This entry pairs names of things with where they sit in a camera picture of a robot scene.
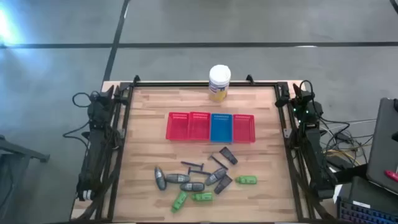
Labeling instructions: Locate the black flat bar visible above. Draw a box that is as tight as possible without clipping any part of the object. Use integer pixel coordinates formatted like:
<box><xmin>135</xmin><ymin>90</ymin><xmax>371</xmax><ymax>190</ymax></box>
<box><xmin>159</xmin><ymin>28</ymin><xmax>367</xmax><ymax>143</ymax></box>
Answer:
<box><xmin>334</xmin><ymin>164</ymin><xmax>369</xmax><ymax>185</ymax></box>

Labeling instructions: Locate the blue disposable razor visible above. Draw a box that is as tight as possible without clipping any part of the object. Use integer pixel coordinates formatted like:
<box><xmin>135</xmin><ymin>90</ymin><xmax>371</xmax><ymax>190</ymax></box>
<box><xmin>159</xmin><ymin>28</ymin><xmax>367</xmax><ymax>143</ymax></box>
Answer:
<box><xmin>187</xmin><ymin>167</ymin><xmax>212</xmax><ymax>176</ymax></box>
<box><xmin>180</xmin><ymin>161</ymin><xmax>205</xmax><ymax>171</ymax></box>
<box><xmin>208</xmin><ymin>154</ymin><xmax>229</xmax><ymax>170</ymax></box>

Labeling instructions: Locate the black box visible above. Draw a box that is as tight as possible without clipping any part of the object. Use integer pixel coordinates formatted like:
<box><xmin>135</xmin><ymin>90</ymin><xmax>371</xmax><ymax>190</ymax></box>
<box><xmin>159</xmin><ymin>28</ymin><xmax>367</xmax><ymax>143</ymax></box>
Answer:
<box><xmin>340</xmin><ymin>175</ymin><xmax>398</xmax><ymax>209</ymax></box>

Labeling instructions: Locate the dark navy toiletry tube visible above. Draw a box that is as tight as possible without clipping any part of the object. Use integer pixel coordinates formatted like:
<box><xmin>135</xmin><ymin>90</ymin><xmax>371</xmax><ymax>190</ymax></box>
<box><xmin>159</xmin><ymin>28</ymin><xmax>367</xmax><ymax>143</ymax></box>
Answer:
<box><xmin>213</xmin><ymin>174</ymin><xmax>233</xmax><ymax>195</ymax></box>
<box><xmin>218</xmin><ymin>146</ymin><xmax>239</xmax><ymax>166</ymax></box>

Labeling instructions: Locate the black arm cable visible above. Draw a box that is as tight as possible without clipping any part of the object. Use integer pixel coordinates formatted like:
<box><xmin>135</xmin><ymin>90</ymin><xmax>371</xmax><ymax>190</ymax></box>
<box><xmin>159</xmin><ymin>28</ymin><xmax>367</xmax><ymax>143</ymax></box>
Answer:
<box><xmin>298</xmin><ymin>80</ymin><xmax>352</xmax><ymax>147</ymax></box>
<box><xmin>63</xmin><ymin>91</ymin><xmax>94</xmax><ymax>147</ymax></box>

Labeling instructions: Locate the black backlit keyboard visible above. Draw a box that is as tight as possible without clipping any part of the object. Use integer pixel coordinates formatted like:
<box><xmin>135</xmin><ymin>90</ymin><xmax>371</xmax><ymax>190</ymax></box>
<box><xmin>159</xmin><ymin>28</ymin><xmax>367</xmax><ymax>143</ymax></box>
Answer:
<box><xmin>337</xmin><ymin>197</ymin><xmax>398</xmax><ymax>224</ymax></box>

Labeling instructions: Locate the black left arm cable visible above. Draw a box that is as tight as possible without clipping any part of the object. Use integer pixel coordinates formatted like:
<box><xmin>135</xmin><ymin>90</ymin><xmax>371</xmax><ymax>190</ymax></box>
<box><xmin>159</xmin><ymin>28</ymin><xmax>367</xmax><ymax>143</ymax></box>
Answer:
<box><xmin>63</xmin><ymin>91</ymin><xmax>94</xmax><ymax>147</ymax></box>

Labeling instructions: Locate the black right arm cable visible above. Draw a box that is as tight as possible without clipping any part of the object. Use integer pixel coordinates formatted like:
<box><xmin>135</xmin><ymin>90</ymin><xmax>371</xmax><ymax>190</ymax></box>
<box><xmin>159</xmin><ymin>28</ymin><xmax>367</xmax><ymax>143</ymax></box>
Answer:
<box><xmin>298</xmin><ymin>80</ymin><xmax>352</xmax><ymax>147</ymax></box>

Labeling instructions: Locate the black metal stand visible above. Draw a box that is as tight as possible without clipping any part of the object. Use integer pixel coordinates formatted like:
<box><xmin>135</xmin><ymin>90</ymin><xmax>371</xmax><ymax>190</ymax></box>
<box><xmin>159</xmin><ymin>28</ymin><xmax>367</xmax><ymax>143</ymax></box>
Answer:
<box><xmin>0</xmin><ymin>135</ymin><xmax>50</xmax><ymax>224</ymax></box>

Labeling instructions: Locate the red marker pen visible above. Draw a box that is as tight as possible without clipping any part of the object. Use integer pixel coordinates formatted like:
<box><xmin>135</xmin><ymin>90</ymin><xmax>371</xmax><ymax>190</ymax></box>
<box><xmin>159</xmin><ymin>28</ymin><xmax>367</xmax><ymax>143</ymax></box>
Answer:
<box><xmin>384</xmin><ymin>169</ymin><xmax>398</xmax><ymax>183</ymax></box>

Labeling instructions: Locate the grey travel bottle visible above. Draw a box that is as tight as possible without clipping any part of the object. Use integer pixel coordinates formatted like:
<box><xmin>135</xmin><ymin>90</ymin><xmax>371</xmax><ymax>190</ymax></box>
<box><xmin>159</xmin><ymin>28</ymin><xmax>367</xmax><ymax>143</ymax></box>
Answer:
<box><xmin>154</xmin><ymin>166</ymin><xmax>167</xmax><ymax>191</ymax></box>
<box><xmin>179</xmin><ymin>181</ymin><xmax>206</xmax><ymax>192</ymax></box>
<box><xmin>165</xmin><ymin>173</ymin><xmax>191</xmax><ymax>184</ymax></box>
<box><xmin>204</xmin><ymin>167</ymin><xmax>228</xmax><ymax>187</ymax></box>

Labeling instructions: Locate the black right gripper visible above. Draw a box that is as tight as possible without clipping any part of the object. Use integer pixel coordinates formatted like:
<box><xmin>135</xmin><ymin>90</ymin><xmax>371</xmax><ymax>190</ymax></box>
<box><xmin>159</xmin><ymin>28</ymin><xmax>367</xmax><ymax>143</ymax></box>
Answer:
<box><xmin>292</xmin><ymin>83</ymin><xmax>324</xmax><ymax>126</ymax></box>

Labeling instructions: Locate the blue plastic basket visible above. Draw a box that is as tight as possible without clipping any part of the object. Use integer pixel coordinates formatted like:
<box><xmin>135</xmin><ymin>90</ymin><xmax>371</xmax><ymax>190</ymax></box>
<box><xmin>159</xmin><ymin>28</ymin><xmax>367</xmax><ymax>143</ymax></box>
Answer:
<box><xmin>210</xmin><ymin>113</ymin><xmax>234</xmax><ymax>144</ymax></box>

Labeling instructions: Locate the red plastic basket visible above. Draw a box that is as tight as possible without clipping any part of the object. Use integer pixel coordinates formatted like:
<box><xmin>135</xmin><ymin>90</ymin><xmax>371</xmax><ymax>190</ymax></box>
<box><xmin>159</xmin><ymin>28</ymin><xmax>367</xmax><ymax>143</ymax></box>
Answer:
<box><xmin>187</xmin><ymin>111</ymin><xmax>212</xmax><ymax>141</ymax></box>
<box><xmin>165</xmin><ymin>111</ymin><xmax>190</xmax><ymax>141</ymax></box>
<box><xmin>232</xmin><ymin>114</ymin><xmax>256</xmax><ymax>144</ymax></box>

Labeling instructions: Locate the grey laptop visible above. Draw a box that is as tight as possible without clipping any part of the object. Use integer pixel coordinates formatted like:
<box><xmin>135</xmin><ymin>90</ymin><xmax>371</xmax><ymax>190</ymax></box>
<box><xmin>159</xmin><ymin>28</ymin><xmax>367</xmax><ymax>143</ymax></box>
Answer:
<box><xmin>366</xmin><ymin>97</ymin><xmax>398</xmax><ymax>195</ymax></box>

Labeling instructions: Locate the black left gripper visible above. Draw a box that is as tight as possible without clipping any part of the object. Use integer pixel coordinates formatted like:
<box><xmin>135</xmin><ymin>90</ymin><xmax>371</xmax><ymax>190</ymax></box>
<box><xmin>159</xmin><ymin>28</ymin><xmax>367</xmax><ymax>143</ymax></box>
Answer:
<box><xmin>88</xmin><ymin>85</ymin><xmax>115</xmax><ymax>130</ymax></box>

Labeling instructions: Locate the yellow cable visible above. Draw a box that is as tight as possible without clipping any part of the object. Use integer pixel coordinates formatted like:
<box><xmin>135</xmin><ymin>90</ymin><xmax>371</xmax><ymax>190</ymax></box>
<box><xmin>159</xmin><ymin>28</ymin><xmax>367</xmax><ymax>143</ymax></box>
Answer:
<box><xmin>323</xmin><ymin>148</ymin><xmax>361</xmax><ymax>158</ymax></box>

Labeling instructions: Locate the black metal table frame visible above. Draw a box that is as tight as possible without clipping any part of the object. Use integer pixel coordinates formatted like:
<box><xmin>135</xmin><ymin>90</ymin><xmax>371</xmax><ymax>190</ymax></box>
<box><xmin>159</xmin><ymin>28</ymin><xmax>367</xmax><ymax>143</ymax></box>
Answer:
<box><xmin>73</xmin><ymin>74</ymin><xmax>335</xmax><ymax>223</ymax></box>

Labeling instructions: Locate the white yellow wipes canister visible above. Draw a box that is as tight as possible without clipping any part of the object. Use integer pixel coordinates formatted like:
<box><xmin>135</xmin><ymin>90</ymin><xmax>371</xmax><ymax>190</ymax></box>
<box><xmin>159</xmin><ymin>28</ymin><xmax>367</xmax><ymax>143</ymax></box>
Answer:
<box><xmin>208</xmin><ymin>64</ymin><xmax>232</xmax><ymax>103</ymax></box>

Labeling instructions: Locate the black power brick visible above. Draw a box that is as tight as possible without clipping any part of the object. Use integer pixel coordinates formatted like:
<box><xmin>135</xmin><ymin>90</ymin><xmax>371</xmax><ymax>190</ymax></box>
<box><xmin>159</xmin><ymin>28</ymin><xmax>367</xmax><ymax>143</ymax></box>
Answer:
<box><xmin>326</xmin><ymin>154</ymin><xmax>354</xmax><ymax>170</ymax></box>

